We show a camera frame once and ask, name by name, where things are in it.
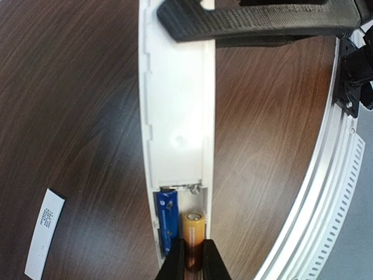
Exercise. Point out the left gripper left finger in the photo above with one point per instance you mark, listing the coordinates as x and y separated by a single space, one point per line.
173 267

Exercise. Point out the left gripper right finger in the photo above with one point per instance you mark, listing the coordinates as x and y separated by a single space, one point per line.
213 264

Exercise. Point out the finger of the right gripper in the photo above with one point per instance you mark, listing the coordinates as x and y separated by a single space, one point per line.
190 21

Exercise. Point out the orange battery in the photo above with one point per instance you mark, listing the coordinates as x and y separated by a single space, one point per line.
193 227

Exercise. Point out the white remote control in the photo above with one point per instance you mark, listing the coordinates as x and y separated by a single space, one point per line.
177 93

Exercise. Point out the blue battery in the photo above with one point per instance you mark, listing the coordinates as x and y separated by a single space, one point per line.
168 213

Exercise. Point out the front aluminium rail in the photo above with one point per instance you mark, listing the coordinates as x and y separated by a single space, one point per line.
317 215

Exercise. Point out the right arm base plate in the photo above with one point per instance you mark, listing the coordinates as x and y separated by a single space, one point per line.
353 86

